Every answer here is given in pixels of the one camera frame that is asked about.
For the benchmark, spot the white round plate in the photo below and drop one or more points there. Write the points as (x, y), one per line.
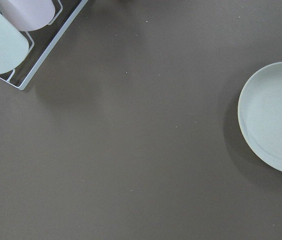
(259, 113)

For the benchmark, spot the pink cup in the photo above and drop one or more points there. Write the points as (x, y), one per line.
(28, 15)

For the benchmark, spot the white wire cup rack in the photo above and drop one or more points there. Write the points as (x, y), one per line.
(42, 41)

